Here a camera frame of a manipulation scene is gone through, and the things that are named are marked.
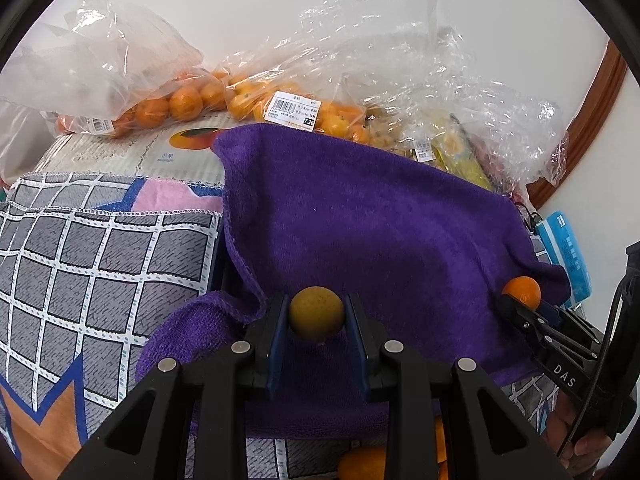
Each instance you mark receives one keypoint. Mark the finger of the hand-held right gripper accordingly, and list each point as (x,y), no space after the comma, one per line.
(552,311)
(530,317)

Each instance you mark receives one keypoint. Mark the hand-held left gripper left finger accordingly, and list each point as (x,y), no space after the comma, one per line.
(277,340)

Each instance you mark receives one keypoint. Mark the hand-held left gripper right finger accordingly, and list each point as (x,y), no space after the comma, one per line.
(357,350)

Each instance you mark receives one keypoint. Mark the small orange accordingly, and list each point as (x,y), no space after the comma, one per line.
(522,291)

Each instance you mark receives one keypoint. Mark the yellow-green round fruit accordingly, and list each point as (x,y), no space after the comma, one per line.
(316,312)

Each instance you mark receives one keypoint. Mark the purple towel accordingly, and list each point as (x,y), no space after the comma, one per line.
(375,220)

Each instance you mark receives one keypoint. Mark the person's right hand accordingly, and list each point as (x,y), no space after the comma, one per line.
(560,420)

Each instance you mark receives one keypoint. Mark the blue tissue packet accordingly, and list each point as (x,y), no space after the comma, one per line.
(565,255)

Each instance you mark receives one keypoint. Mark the bagged dark red fruit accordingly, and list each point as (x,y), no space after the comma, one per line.
(492,160)

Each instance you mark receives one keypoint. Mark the bagged yellow fruit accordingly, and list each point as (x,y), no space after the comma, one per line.
(457,155)

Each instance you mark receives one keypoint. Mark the grey grid printed blanket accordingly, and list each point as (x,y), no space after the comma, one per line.
(75,285)

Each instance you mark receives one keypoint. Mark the clear plastic bag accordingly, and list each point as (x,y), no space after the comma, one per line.
(320,60)
(500,105)
(100,50)

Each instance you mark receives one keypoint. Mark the pile of bagged oranges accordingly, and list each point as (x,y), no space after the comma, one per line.
(165,105)
(340,122)

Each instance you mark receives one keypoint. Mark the white plastic bag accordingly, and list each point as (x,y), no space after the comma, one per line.
(20,130)

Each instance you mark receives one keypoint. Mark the brown wooden door frame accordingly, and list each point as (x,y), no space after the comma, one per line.
(590,125)

